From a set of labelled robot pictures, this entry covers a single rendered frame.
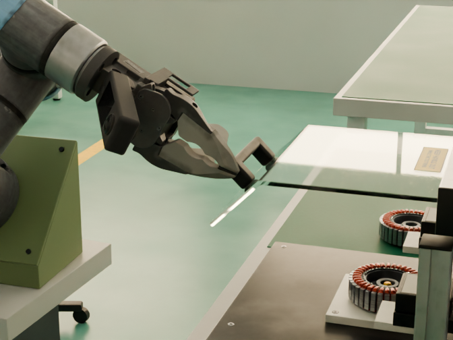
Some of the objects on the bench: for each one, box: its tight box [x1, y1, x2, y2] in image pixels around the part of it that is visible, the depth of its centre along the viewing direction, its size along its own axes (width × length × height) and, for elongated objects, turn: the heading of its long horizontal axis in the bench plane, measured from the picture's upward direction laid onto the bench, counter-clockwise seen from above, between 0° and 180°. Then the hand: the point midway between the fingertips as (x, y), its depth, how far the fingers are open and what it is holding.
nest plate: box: [326, 274, 414, 335], centre depth 143 cm, size 15×15×1 cm
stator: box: [348, 262, 418, 312], centre depth 142 cm, size 11×11×4 cm
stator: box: [379, 209, 425, 247], centre depth 174 cm, size 11×11×4 cm
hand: (226, 169), depth 113 cm, fingers closed, pressing on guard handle
